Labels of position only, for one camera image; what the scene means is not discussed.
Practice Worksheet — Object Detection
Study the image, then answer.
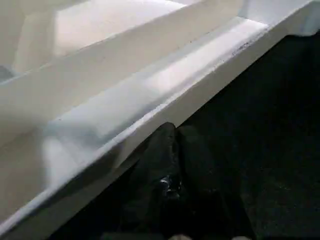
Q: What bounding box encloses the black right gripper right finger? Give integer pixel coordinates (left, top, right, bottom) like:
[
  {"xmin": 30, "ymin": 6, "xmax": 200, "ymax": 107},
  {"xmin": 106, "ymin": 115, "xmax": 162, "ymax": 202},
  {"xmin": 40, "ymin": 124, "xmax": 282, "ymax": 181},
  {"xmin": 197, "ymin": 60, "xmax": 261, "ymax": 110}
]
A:
[{"xmin": 176, "ymin": 124, "xmax": 251, "ymax": 240}]

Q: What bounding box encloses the white plastic table top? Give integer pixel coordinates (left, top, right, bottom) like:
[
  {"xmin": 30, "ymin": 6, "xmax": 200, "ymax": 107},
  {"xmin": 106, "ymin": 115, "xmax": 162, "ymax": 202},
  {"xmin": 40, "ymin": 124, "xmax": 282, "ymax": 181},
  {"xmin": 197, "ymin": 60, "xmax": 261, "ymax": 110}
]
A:
[{"xmin": 0, "ymin": 0, "xmax": 320, "ymax": 238}]

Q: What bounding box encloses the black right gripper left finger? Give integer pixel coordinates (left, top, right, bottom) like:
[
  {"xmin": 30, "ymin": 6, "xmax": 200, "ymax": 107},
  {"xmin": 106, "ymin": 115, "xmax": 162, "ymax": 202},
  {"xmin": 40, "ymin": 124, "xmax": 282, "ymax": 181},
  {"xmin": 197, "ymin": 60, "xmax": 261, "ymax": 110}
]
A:
[{"xmin": 116, "ymin": 121, "xmax": 180, "ymax": 240}]

